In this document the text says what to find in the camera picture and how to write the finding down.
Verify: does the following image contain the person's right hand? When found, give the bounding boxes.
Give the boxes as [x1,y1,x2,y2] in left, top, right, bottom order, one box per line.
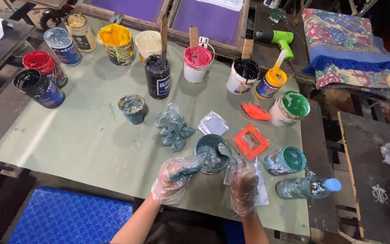
[227,159,260,219]

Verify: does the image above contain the person's left hand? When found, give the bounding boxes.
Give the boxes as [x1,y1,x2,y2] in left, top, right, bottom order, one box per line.
[151,155,206,206]

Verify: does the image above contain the paint-smeared clear plastic bag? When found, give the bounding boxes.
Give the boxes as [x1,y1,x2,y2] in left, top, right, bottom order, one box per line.
[217,142,241,170]

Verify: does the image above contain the teal paint bowl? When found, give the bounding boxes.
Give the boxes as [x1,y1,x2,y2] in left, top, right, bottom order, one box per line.
[194,134,233,175]

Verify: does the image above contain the flat clear plastic bags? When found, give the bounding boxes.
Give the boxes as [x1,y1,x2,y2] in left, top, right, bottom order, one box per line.
[223,157,270,207]

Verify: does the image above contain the orange-edged square plastic packet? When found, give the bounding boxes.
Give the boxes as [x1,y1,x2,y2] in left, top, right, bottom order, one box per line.
[228,123,271,162]

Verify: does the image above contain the pile of teal paint bags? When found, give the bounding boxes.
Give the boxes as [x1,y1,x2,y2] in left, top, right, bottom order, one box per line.
[154,103,198,153]

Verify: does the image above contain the teal paint jar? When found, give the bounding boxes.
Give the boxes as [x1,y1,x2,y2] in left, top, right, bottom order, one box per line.
[264,146,307,177]

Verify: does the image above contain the empty small clear plastic bag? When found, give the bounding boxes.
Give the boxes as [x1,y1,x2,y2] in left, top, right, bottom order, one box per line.
[198,110,230,136]

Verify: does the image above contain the person's dark clothing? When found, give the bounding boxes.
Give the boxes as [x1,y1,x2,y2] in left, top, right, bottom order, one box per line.
[132,197,246,244]

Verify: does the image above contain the orange paint packet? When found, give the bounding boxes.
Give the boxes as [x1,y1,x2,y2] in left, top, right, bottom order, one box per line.
[241,102,271,122]

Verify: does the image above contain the plastic bottle with blue cap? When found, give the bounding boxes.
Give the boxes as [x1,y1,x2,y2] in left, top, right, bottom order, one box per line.
[276,176,342,200]

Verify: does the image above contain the green paint white jar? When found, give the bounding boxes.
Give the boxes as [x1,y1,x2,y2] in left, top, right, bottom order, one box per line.
[269,90,311,127]

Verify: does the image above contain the small grey-teal paint cup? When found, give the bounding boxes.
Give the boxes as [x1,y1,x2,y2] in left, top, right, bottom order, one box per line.
[118,94,146,125]

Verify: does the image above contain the yellow paint jar blue label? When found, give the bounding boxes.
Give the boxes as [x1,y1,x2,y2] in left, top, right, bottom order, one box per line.
[255,68,288,100]

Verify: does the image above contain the tall black paint jar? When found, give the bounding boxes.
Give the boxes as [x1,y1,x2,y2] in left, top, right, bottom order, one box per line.
[144,54,171,100]

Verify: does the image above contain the black paint white bucket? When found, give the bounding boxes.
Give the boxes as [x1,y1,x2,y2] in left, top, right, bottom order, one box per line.
[226,59,261,95]

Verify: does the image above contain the pink paint white bucket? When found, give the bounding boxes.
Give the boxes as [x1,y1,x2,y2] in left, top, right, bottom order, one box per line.
[183,42,215,84]

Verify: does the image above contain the green paper table sheet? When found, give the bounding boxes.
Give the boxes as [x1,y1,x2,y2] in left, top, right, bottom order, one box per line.
[0,15,311,237]

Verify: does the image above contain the yellow-stained white stir stick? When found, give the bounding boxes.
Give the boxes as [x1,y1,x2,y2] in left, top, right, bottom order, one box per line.
[272,50,288,76]

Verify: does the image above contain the short wooden stir stick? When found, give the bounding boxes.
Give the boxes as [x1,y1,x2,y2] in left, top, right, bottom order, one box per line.
[241,38,254,61]

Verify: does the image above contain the pink-stained wooden stir stick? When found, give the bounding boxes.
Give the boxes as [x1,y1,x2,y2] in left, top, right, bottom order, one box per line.
[189,26,199,56]

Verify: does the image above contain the off-white paint tub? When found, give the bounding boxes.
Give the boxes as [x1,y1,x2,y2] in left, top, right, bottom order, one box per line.
[135,30,162,64]

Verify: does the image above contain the blue quilted mat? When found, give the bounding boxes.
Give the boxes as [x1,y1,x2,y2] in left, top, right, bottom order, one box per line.
[8,186,134,244]

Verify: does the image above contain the long wooden stir stick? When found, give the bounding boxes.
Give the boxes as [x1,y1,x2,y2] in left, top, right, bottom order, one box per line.
[160,14,168,63]

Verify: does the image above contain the dark wooden side table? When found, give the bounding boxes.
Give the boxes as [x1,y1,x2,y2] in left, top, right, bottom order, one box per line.
[337,111,390,244]

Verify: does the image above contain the green heat gun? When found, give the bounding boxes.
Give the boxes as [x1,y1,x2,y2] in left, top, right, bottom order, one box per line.
[254,30,296,76]

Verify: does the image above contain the yellow paint tub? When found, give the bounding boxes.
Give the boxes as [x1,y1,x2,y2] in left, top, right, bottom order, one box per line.
[98,23,135,67]

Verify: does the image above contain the floral blanket with blue fringe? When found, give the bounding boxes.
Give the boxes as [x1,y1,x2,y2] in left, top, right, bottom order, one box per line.
[301,8,390,101]

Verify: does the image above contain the green mosquito coil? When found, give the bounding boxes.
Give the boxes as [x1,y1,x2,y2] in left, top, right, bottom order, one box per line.
[268,8,286,23]

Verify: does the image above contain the black paint jar blue label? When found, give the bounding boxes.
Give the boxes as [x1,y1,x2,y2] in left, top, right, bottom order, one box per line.
[14,69,66,109]

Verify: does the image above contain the cream paint jar black label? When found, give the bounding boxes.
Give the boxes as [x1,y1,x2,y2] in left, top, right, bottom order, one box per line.
[63,14,98,53]

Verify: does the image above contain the grey paint jar blue label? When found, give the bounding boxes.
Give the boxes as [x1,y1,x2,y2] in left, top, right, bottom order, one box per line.
[43,27,83,66]

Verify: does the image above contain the red paint jar blue label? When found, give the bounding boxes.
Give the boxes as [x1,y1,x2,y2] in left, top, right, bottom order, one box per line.
[22,50,68,89]

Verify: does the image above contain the dark wooden printing board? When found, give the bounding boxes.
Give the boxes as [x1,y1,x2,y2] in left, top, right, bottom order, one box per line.
[0,14,36,89]

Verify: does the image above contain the purple screen printing frame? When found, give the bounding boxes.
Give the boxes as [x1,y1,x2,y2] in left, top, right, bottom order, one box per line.
[74,0,173,32]
[167,0,251,60]

